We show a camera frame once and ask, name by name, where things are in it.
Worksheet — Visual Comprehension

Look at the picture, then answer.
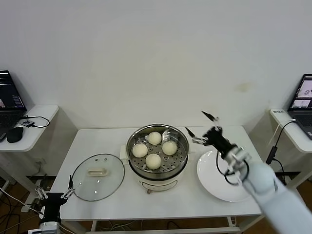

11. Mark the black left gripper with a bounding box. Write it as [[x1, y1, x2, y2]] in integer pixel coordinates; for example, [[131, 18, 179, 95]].
[[35, 174, 76, 222]]

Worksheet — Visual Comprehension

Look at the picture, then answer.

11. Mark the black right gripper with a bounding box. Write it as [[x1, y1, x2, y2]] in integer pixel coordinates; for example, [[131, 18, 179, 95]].
[[184, 111, 238, 156]]

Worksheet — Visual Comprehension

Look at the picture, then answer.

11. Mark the white steamed baozi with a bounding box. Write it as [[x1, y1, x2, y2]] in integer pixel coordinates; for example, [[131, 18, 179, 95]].
[[161, 141, 178, 156], [132, 143, 148, 158], [145, 153, 162, 170], [148, 132, 162, 145]]

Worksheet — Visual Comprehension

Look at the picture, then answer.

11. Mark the round glass pot lid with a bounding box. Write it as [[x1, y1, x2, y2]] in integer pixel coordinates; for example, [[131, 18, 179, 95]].
[[71, 153, 126, 202]]

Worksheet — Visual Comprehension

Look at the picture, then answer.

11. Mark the stainless steel steamer basket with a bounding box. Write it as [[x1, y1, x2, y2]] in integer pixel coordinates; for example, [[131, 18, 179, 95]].
[[126, 123, 190, 178]]

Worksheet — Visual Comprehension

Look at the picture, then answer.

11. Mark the white floor power strip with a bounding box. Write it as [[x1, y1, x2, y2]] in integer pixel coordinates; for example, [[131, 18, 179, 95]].
[[20, 204, 37, 213]]

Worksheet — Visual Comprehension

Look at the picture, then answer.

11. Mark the round white plate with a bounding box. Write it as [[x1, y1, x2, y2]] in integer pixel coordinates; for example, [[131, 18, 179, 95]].
[[196, 150, 256, 202]]

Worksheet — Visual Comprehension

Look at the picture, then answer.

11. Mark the black computer mouse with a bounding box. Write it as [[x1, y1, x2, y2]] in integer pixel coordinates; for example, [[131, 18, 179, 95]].
[[6, 127, 25, 143]]

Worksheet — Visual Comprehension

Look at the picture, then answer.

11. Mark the cream electric cooker base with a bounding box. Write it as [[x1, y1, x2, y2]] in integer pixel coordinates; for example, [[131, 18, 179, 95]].
[[119, 141, 196, 195]]

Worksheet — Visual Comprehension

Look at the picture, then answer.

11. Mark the white side table with mouse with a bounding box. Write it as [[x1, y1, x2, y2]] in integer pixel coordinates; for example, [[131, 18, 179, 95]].
[[0, 105, 59, 213]]

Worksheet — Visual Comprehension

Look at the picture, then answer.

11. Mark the white side table with strip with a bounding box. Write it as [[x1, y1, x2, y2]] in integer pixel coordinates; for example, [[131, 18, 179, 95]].
[[269, 109, 312, 193]]

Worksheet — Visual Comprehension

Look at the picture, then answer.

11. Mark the grey laptop with bright windows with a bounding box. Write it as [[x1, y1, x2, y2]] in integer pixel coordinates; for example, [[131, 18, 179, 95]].
[[287, 74, 312, 141]]

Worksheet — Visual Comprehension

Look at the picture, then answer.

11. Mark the black laptop with dark screen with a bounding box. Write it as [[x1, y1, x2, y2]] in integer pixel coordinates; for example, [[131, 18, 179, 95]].
[[0, 70, 27, 129]]

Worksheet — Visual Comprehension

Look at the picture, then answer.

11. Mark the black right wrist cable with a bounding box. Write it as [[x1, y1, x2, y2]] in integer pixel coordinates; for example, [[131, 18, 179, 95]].
[[215, 151, 244, 186]]

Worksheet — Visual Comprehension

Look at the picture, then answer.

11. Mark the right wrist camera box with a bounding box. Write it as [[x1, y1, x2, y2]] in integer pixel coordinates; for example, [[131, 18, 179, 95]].
[[228, 146, 253, 169]]

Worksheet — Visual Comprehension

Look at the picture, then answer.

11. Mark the black cable with adapter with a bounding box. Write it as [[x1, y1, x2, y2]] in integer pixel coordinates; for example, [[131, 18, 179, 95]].
[[265, 120, 297, 188]]

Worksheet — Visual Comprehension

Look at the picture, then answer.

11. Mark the white charging cable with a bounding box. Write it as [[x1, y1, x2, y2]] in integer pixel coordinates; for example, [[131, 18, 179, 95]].
[[268, 118, 296, 147]]

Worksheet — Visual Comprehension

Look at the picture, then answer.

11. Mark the black looped device cable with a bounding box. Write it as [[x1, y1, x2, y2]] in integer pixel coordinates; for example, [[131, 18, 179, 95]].
[[20, 115, 50, 129]]

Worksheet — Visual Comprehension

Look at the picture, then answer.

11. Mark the white main table frame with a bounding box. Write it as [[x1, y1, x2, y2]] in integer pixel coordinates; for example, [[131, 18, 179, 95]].
[[91, 214, 242, 234]]

